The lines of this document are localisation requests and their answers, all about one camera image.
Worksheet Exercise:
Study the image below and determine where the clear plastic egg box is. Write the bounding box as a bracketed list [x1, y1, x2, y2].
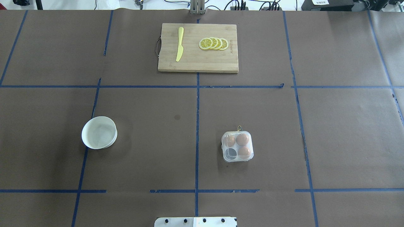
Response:
[221, 125, 254, 163]

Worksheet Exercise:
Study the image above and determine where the brown egg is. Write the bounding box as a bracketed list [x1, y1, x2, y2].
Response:
[237, 146, 252, 160]
[236, 133, 250, 146]
[225, 135, 236, 148]

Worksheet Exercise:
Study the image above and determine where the brown egg in box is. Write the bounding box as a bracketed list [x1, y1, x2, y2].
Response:
[236, 133, 250, 146]
[225, 135, 236, 148]

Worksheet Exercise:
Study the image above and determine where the black box on table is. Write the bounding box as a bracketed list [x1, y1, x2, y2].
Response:
[301, 0, 369, 12]

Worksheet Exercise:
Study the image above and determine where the wooden cutting board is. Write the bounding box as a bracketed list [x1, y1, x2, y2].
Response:
[158, 23, 239, 73]

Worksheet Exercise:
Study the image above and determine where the lemon slice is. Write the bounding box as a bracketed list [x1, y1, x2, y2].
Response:
[214, 38, 223, 50]
[219, 38, 229, 50]
[210, 37, 218, 49]
[198, 38, 213, 50]

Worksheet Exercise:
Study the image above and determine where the yellow plastic knife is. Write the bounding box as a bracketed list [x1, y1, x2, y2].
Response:
[176, 27, 184, 62]

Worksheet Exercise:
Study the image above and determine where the white bowl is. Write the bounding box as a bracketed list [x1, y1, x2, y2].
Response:
[81, 116, 117, 149]

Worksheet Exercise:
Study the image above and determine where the aluminium frame post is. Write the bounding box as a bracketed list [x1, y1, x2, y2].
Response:
[190, 0, 206, 15]

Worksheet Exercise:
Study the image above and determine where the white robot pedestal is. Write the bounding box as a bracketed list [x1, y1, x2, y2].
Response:
[154, 217, 238, 227]

